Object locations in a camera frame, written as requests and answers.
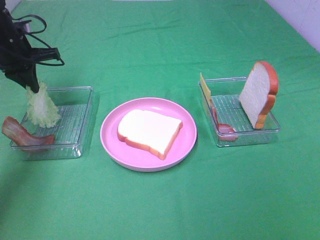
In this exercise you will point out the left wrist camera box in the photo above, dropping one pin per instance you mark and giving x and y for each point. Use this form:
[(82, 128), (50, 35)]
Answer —
[(23, 26)]

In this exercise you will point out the clear plastic container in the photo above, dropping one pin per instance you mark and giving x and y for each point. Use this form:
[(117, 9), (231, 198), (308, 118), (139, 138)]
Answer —
[(71, 133), (225, 97)]

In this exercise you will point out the bacon strip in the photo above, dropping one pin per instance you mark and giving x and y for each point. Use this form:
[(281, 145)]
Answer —
[(223, 128), (13, 130)]

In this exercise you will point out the pink round plate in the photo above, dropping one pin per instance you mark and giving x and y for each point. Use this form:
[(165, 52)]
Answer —
[(142, 160)]

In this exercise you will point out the green lettuce leaf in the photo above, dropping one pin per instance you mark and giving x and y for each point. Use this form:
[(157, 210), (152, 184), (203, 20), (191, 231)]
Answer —
[(41, 110)]

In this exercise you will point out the toast bread slice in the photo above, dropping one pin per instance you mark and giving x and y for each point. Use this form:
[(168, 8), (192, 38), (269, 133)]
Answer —
[(149, 131), (258, 95)]

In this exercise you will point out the left clear plastic container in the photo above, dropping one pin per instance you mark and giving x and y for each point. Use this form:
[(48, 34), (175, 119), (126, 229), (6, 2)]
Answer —
[(71, 133)]

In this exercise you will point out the right clear plastic container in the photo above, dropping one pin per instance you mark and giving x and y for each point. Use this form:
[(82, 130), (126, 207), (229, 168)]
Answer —
[(225, 97)]

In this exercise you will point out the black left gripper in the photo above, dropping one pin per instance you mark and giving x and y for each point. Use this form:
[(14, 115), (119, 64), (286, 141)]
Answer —
[(20, 52)]

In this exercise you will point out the yellow cheese slice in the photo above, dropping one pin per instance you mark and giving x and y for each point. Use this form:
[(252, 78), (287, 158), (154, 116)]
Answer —
[(205, 89)]

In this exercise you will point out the green tablecloth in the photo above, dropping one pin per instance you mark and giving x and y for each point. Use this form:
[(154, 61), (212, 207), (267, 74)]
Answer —
[(133, 49)]

